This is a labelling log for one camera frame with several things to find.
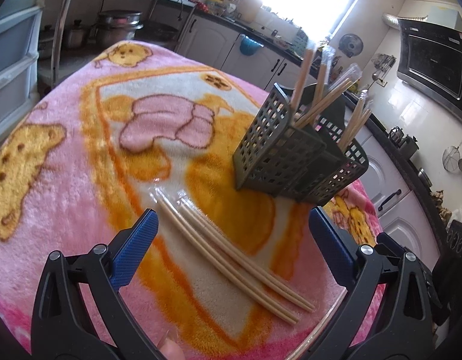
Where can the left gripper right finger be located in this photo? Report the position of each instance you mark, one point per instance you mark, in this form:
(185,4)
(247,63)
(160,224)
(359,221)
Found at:
(353,333)

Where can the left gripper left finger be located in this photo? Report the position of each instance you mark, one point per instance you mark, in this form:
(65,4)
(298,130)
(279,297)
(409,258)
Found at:
(78,311)

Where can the chopsticks pair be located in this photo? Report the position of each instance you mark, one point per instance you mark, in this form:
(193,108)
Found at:
(325,93)
(358,119)

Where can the person's left hand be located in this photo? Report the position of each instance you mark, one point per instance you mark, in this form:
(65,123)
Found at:
(170,349)

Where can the hanging strainer ladle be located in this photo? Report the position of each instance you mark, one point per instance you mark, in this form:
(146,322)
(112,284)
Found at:
(451,157)

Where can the metal kettle on counter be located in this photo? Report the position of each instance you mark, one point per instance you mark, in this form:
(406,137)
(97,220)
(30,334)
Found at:
(406,145)

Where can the pink cartoon bear blanket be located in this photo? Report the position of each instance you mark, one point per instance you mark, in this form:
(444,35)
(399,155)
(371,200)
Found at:
(80,167)

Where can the green plastic utensil basket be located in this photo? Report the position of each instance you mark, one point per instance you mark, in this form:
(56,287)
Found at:
(305,164)

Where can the black range hood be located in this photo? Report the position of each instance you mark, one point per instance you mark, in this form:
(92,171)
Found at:
(431,62)

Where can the blue hanging plastic bin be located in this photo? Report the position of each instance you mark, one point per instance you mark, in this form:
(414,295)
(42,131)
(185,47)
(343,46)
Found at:
(248,46)

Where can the grey plastic drawer unit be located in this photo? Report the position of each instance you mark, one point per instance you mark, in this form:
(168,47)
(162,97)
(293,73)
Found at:
(19,32)

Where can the stainless steel pot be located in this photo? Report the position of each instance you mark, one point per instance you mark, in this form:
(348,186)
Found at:
(113,26)

